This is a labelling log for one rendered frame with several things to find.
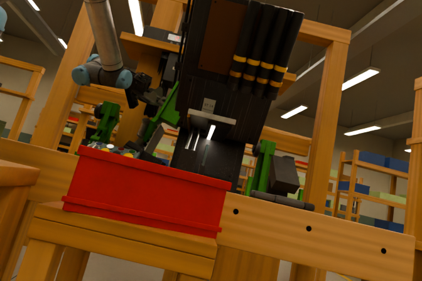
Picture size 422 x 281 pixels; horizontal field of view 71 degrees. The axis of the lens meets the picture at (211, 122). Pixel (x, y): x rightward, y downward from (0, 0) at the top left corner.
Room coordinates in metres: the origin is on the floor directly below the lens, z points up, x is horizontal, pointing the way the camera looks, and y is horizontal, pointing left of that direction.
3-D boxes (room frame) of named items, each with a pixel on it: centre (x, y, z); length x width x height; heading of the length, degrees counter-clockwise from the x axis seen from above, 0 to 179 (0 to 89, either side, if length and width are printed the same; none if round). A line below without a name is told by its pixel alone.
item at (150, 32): (1.44, 0.38, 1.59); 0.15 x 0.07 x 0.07; 91
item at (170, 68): (1.43, 0.20, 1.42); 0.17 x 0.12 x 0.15; 91
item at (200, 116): (1.13, 0.01, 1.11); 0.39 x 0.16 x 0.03; 1
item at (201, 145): (1.36, -0.02, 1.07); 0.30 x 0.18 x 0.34; 91
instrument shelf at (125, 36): (1.48, 0.09, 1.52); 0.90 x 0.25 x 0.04; 91
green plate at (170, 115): (1.16, 0.16, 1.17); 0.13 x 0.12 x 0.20; 91
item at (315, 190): (1.52, 0.09, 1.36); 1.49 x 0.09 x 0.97; 91
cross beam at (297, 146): (1.59, 0.09, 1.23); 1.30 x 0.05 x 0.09; 91
